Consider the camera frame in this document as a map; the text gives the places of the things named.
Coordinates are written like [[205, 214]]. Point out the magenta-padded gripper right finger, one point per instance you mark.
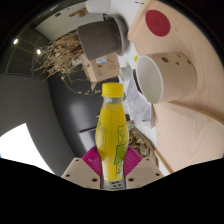
[[145, 170]]

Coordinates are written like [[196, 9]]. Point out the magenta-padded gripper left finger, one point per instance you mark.
[[78, 170]]

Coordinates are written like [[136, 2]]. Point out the yellow drink bottle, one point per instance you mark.
[[110, 133]]

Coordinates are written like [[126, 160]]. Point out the light wooden drawing board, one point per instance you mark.
[[203, 43], [186, 140]]

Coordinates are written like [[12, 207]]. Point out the long ceiling light panel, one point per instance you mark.
[[20, 146]]

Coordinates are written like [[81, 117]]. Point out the white paper cup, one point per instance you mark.
[[176, 78]]

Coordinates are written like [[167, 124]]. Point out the small glass jar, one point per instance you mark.
[[125, 73]]

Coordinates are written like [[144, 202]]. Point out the cardboard box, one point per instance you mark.
[[103, 70]]

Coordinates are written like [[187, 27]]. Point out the small yellow tag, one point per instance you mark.
[[136, 58]]

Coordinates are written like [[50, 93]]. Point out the grey pot with dried plant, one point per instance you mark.
[[100, 40]]

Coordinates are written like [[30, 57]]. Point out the grey plant saucer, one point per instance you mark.
[[122, 31]]

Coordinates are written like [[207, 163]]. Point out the wooden wall figure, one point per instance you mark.
[[78, 13]]

